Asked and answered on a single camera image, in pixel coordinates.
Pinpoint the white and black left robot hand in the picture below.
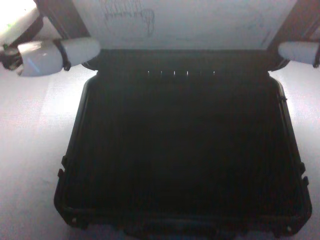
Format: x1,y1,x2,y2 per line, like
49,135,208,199
0,0,101,78

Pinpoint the black hard plastic case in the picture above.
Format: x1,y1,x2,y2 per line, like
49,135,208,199
37,0,320,240

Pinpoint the white sheet with line drawing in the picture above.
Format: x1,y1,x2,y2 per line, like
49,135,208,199
71,0,298,51

